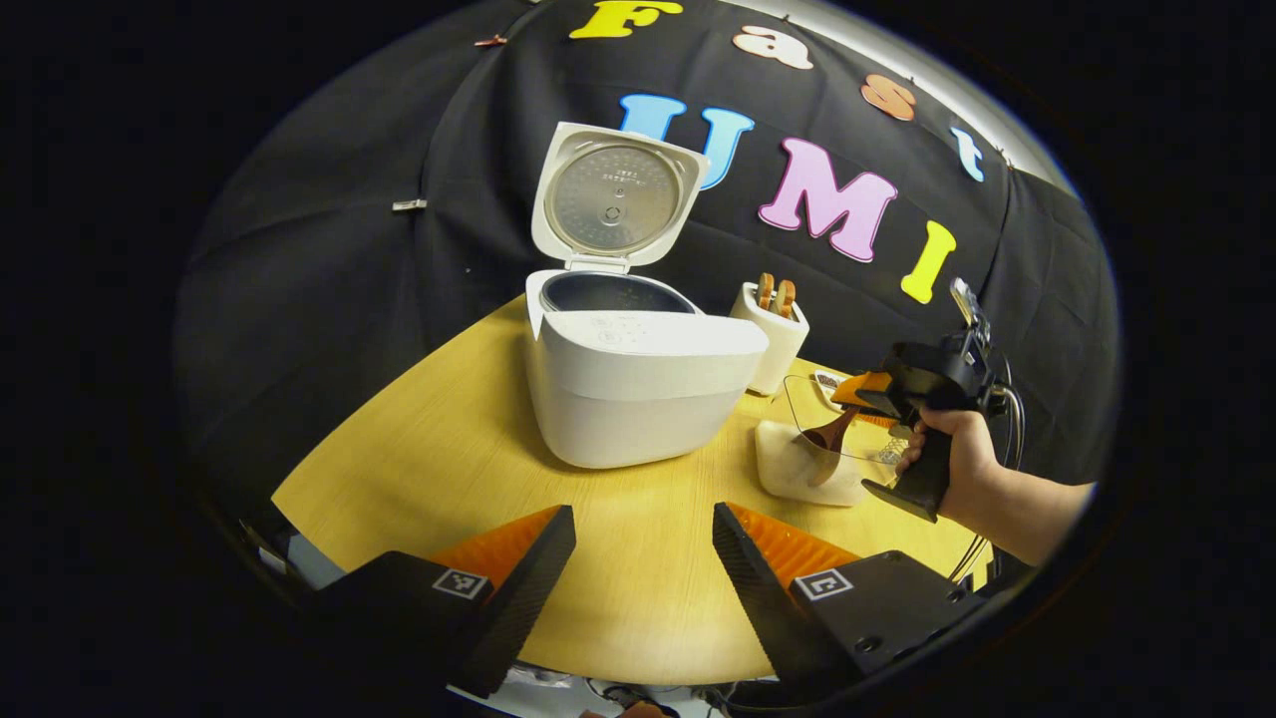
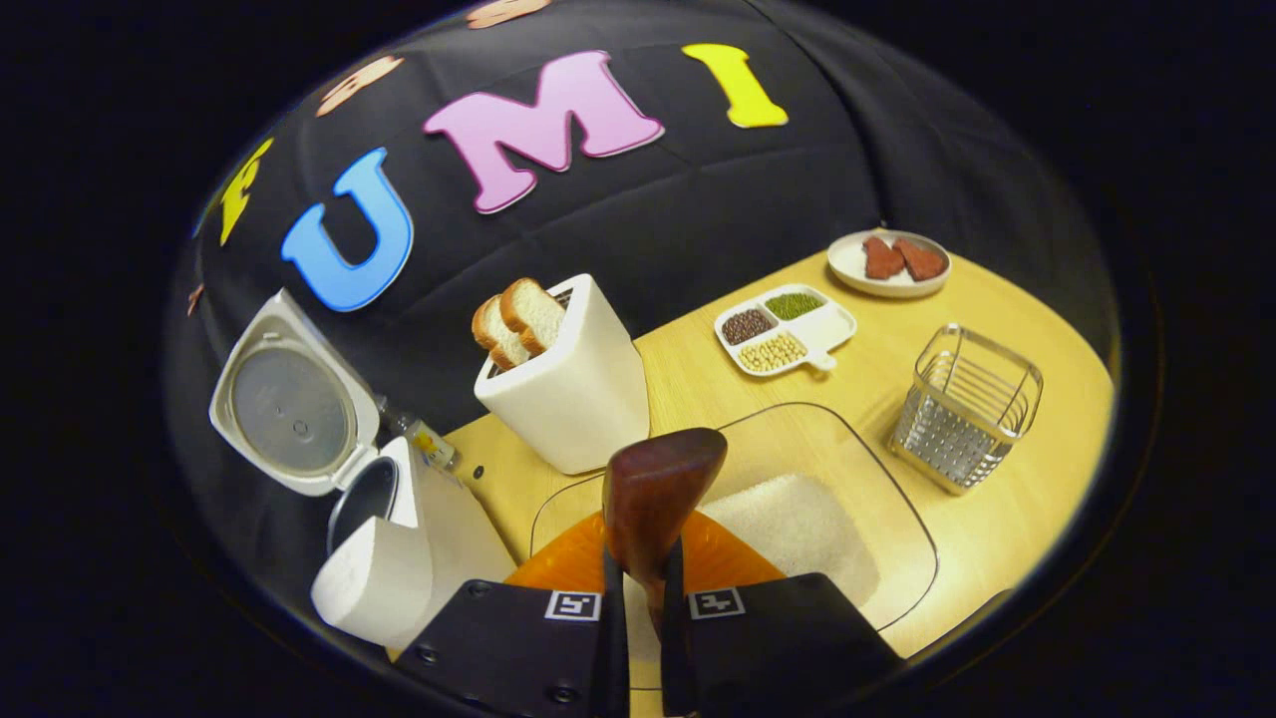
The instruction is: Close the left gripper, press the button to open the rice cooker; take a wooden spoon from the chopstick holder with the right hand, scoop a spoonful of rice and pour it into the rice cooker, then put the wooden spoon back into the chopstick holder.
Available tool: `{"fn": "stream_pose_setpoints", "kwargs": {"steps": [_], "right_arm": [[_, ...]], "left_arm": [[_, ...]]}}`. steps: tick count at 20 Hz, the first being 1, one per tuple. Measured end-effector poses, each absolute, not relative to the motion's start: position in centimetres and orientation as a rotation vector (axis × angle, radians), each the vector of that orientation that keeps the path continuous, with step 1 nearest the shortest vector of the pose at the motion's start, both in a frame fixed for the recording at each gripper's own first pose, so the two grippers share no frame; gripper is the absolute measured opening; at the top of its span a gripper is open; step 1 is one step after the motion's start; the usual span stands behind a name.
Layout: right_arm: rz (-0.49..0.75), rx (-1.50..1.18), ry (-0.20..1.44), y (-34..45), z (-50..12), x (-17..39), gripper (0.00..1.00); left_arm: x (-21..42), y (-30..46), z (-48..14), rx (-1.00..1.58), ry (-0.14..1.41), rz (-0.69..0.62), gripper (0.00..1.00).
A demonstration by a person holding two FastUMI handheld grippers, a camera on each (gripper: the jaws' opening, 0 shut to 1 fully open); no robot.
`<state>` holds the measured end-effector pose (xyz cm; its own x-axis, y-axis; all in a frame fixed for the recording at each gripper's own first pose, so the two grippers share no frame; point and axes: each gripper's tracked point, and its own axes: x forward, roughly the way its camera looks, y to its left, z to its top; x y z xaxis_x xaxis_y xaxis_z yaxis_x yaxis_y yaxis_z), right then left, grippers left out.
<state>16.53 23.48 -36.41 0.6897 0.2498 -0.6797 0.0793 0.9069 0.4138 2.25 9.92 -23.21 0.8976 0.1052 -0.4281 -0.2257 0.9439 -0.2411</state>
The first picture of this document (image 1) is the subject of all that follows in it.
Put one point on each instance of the clear rice container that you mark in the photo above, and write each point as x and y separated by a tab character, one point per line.
783	469

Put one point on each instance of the white rice cooker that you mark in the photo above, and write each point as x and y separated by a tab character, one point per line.
638	389

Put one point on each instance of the toasted bread slice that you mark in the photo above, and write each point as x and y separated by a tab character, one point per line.
766	291
786	299

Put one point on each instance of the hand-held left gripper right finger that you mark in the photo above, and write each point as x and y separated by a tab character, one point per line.
763	608

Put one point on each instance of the white toaster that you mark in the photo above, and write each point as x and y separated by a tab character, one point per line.
778	344

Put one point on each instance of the silver cloth clip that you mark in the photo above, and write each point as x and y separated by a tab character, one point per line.
409	204

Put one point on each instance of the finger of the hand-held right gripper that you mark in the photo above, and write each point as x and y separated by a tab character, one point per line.
857	386

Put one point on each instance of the black backdrop cloth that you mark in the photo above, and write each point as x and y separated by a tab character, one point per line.
329	249

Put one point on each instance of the white divided grain dish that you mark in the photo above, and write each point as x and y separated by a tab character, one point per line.
827	384

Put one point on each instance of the brown wooden spoon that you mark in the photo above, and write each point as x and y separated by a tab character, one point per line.
825	439

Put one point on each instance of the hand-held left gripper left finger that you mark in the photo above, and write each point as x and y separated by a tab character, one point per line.
518	598

